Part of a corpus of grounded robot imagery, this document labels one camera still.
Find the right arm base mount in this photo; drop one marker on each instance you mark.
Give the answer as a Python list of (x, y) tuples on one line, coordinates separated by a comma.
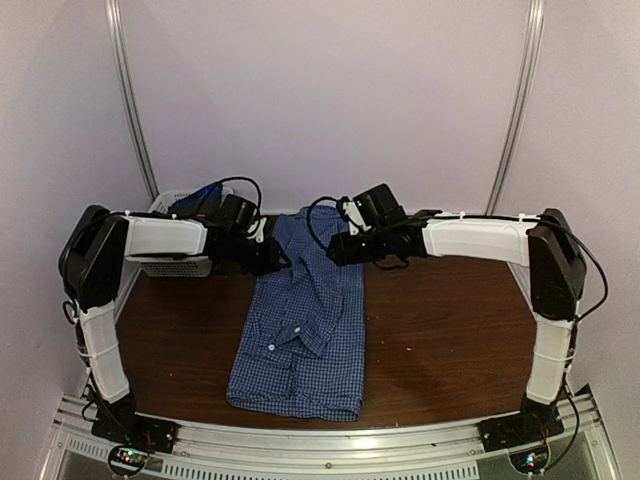
[(524, 435)]

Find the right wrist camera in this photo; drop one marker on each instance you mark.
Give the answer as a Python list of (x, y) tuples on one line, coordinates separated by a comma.
[(352, 216)]

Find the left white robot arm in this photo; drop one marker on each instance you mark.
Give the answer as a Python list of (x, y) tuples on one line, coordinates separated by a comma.
[(92, 260)]

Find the aluminium frame post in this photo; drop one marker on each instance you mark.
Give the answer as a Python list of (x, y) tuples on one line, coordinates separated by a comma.
[(126, 86), (528, 66)]

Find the white plastic laundry basket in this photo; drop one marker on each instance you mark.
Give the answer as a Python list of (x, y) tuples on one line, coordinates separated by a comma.
[(175, 265)]

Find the aluminium front rail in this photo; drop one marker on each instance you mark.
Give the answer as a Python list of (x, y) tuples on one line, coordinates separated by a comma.
[(451, 450)]

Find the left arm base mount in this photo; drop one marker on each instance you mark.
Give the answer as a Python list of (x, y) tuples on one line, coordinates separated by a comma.
[(136, 437)]

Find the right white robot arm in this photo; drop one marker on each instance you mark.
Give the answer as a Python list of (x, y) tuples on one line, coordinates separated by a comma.
[(379, 227)]

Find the left aluminium frame post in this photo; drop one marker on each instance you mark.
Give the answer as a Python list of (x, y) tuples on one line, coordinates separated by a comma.
[(126, 86)]

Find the blue plaid long sleeve shirt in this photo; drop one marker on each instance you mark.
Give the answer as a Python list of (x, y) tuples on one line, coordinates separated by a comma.
[(302, 349)]

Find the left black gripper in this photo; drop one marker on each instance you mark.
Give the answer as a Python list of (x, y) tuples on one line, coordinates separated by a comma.
[(269, 261)]

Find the right aluminium frame post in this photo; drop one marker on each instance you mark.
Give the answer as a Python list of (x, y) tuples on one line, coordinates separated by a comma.
[(528, 66)]

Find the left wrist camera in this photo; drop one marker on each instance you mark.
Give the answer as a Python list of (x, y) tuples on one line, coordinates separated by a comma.
[(257, 231)]

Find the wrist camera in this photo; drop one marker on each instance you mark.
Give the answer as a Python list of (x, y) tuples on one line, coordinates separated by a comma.
[(352, 216), (257, 231)]

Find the dark blue plaid shirt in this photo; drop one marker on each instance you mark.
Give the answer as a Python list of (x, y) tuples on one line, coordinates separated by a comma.
[(200, 197)]

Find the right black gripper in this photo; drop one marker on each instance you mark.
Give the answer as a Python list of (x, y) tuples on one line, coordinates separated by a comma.
[(344, 254)]

